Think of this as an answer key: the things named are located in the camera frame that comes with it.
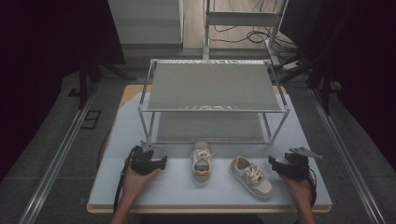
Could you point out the black stand legs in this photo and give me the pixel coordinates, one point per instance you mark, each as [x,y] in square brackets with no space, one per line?
[93,77]

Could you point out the person's right hand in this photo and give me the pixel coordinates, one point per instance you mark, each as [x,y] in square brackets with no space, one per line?
[298,190]

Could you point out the metal floor rail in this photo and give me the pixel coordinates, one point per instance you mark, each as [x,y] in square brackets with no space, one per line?
[345,155]
[57,155]

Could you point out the metal two-tier shoe rack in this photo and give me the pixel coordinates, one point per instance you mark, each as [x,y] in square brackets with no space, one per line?
[211,90]

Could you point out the white and tan sneaker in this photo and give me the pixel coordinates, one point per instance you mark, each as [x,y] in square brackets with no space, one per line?
[252,175]
[201,165]

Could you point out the dark curtain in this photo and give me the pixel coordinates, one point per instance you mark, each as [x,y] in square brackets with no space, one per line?
[53,62]
[355,62]

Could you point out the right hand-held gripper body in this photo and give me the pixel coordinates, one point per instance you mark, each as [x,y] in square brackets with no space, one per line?
[295,166]

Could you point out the pale blue table cover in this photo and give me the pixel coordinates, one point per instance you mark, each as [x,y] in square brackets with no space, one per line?
[174,186]

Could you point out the white power strip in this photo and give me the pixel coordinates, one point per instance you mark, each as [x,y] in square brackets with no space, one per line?
[292,64]

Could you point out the black floor bracket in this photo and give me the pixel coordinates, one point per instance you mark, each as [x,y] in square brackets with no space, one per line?
[91,119]

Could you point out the person's left hand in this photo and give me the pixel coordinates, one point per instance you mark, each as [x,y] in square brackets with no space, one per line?
[135,183]

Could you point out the white cabinet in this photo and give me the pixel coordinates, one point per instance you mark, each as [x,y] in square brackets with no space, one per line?
[146,21]

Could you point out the white metal stand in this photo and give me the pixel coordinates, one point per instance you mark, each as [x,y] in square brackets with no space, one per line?
[239,18]

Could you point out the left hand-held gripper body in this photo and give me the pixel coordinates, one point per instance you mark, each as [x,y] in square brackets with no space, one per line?
[141,161]

